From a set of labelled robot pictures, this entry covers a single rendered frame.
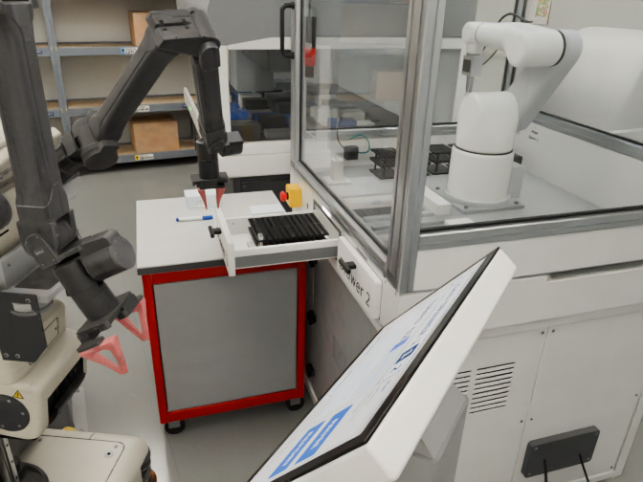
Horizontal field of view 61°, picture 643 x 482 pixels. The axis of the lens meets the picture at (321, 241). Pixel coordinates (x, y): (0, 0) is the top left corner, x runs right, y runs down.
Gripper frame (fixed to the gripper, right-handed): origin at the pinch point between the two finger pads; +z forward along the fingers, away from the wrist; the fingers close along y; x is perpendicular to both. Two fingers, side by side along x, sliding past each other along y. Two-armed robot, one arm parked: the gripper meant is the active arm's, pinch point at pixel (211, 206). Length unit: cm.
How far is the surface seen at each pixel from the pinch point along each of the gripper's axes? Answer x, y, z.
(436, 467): -105, 18, -2
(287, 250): -9.9, 20.2, 12.5
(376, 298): -43, 35, 12
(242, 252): -10.0, 6.7, 11.5
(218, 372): 13, -2, 72
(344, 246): -20.2, 34.6, 8.2
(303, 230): -2.3, 27.2, 10.5
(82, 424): 29, -54, 98
